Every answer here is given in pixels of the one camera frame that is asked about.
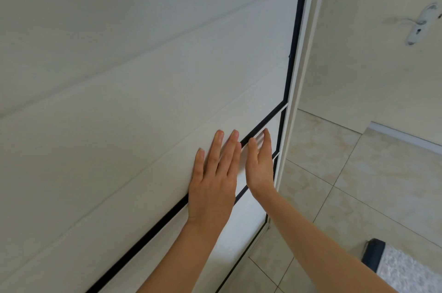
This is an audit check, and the person's right hand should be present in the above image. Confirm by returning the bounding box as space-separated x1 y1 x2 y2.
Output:
246 128 277 200

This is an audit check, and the person's left hand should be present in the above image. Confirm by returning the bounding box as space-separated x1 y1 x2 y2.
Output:
188 129 242 230

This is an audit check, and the large white wardrobe door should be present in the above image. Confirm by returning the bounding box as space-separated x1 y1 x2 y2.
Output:
0 0 313 293

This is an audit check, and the person's left forearm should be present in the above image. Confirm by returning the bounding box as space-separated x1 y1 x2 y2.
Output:
137 218 226 293

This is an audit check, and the person's right forearm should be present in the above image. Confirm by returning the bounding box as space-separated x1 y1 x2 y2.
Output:
249 190 398 293

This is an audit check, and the beige room door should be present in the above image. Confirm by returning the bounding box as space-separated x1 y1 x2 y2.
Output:
299 0 442 148

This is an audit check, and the white baseboard strip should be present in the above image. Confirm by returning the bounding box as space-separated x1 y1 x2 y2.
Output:
367 122 442 148

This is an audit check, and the grey fluffy mat dark edge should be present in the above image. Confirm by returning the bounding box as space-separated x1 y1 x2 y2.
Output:
361 238 442 293

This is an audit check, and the white wardrobe side frame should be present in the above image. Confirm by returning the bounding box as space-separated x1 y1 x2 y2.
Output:
216 0 333 293

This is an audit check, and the silver door handle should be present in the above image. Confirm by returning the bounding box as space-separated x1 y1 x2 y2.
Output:
386 2 442 46

